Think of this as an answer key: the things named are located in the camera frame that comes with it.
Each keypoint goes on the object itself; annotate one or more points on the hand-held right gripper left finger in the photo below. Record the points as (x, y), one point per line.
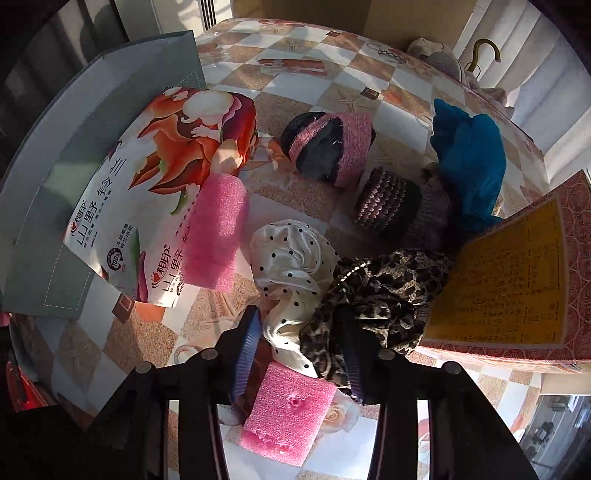
(245, 355)

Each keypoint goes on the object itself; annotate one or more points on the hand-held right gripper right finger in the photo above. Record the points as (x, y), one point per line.
(355, 369)

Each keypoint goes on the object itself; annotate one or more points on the leopard print cloth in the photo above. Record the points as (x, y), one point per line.
(383, 295)

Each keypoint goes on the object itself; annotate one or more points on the white polka dot cloth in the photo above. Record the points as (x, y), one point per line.
(286, 258)

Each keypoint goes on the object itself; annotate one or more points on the pink foam block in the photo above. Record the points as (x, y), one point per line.
(286, 415)

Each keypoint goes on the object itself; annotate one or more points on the pink foam roll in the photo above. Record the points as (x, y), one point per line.
(212, 230)

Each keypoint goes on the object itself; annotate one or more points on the striped knitted sock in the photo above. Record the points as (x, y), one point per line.
(383, 203)

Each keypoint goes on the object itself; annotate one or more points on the red and yellow box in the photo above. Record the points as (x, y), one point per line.
(508, 286)

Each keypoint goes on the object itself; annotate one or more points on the floral printed tissue pack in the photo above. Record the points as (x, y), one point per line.
(138, 184)

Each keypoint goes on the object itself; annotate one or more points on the black and pink sock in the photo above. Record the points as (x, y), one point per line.
(318, 157)

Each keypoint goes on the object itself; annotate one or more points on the red plastic object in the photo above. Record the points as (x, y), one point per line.
(23, 387)

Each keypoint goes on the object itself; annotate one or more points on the checkered printed tablecloth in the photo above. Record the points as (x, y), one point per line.
(295, 87)

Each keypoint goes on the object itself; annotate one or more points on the grey knitted sock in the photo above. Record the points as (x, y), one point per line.
(445, 67)

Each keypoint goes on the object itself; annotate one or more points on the white curtain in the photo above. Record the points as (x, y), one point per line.
(545, 83)

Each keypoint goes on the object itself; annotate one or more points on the yellow hanger hook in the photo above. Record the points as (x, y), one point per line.
(494, 46)

